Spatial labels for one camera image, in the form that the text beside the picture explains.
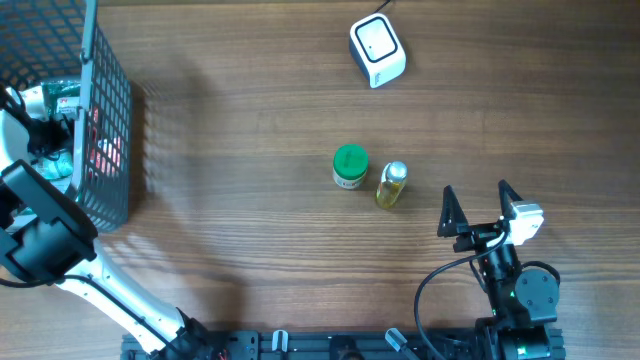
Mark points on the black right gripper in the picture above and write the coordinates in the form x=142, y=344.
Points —
x=450, y=227

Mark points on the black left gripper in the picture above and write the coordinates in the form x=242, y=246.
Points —
x=62, y=136

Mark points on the yellow oil bottle silver cap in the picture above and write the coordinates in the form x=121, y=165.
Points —
x=392, y=182

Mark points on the green lid small jar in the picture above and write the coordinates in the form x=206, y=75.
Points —
x=350, y=166

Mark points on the green 3M sponge packet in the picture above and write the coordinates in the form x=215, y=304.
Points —
x=62, y=97

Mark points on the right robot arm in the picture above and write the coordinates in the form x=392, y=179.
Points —
x=523, y=295

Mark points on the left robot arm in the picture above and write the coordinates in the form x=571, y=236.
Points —
x=47, y=240

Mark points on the white barcode scanner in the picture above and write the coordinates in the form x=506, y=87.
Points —
x=377, y=50

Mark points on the dark grey mesh basket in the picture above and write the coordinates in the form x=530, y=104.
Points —
x=60, y=40

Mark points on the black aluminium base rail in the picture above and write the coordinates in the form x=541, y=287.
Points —
x=453, y=343

